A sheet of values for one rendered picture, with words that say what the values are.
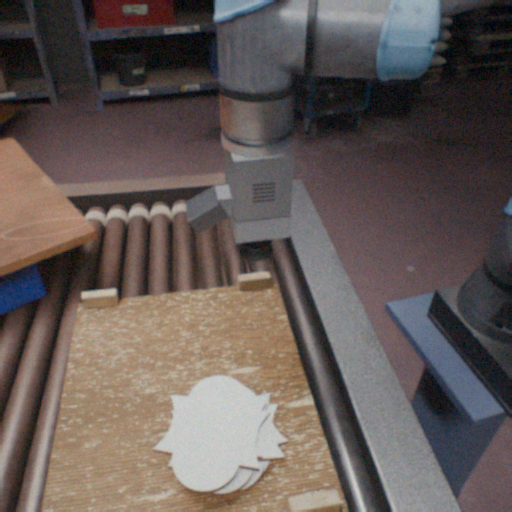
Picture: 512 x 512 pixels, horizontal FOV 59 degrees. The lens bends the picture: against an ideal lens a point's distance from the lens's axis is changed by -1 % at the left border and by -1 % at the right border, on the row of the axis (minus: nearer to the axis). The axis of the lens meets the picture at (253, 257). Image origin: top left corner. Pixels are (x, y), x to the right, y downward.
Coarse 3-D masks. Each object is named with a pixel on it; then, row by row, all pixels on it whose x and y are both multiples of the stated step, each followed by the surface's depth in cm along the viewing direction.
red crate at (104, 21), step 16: (96, 0) 364; (112, 0) 367; (128, 0) 371; (144, 0) 374; (160, 0) 377; (96, 16) 372; (112, 16) 374; (128, 16) 378; (144, 16) 381; (160, 16) 385
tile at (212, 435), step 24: (216, 384) 60; (192, 408) 57; (216, 408) 57; (240, 408) 57; (168, 432) 55; (192, 432) 55; (216, 432) 55; (240, 432) 55; (192, 456) 52; (216, 456) 52; (240, 456) 52; (192, 480) 50; (216, 480) 50
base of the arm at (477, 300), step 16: (480, 272) 73; (464, 288) 77; (480, 288) 72; (496, 288) 69; (464, 304) 75; (480, 304) 72; (496, 304) 70; (480, 320) 72; (496, 320) 71; (496, 336) 71
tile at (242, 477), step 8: (264, 440) 56; (264, 448) 55; (264, 456) 54; (272, 456) 54; (240, 472) 53; (248, 472) 53; (232, 480) 52; (240, 480) 52; (248, 480) 52; (224, 488) 51; (232, 488) 51; (240, 488) 52
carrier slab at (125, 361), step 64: (128, 320) 75; (192, 320) 75; (256, 320) 75; (64, 384) 65; (128, 384) 65; (192, 384) 65; (256, 384) 65; (64, 448) 58; (128, 448) 58; (320, 448) 58
